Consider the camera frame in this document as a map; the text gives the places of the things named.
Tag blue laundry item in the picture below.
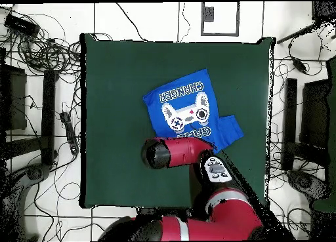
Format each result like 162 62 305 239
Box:
142 68 245 154

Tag dark green table cloth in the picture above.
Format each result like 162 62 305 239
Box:
312 55 336 214
79 33 275 209

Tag black power strip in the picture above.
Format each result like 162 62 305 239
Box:
59 111 80 155

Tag black stand bar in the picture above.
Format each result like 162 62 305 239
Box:
282 77 298 171
40 70 56 167

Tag grey stand foot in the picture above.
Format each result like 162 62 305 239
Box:
285 169 329 202
5 163 52 241

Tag black box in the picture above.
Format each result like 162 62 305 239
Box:
0 64 28 131
300 79 330 148

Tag black rod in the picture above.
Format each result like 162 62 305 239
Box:
276 21 324 45

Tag black power brick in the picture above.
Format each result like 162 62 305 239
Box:
3 13 40 38

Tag grey floor frame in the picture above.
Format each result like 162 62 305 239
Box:
201 1 240 37

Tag tangled black cables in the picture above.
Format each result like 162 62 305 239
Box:
0 5 82 83

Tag black cable adapter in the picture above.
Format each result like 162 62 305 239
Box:
292 56 308 73

